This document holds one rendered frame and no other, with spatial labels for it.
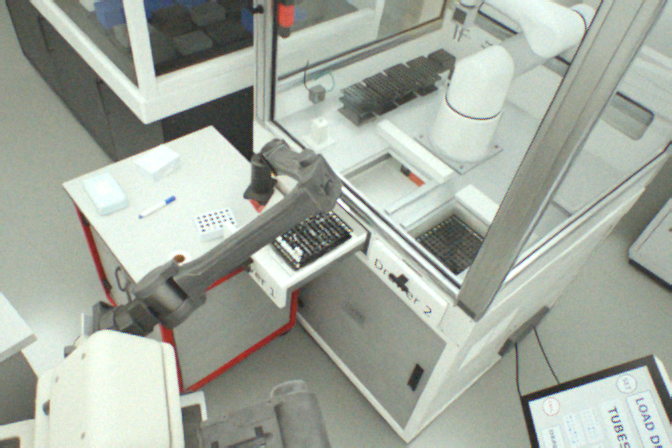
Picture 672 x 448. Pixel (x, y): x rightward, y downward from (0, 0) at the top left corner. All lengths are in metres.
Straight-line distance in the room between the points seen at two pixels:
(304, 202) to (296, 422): 0.52
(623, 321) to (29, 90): 3.51
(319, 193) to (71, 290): 1.90
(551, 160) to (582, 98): 0.14
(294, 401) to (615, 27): 0.76
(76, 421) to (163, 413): 0.12
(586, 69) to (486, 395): 1.76
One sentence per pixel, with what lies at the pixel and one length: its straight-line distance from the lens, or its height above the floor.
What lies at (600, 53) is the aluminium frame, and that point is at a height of 1.73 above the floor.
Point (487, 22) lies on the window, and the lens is 1.18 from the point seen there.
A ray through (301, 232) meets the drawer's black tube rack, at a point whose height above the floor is 0.90.
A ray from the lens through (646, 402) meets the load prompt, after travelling 1.36.
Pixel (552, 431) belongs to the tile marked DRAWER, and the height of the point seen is 1.01.
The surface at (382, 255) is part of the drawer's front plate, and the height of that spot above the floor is 0.91.
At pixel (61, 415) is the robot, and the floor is 1.33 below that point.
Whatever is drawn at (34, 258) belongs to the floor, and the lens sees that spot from 2.94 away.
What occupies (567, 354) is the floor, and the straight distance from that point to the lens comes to 2.84.
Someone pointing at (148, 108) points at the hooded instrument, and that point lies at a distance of 2.19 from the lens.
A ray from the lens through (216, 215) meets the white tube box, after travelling 1.87.
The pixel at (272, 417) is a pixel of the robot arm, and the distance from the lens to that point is 0.61.
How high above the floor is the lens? 2.18
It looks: 48 degrees down
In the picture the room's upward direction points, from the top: 10 degrees clockwise
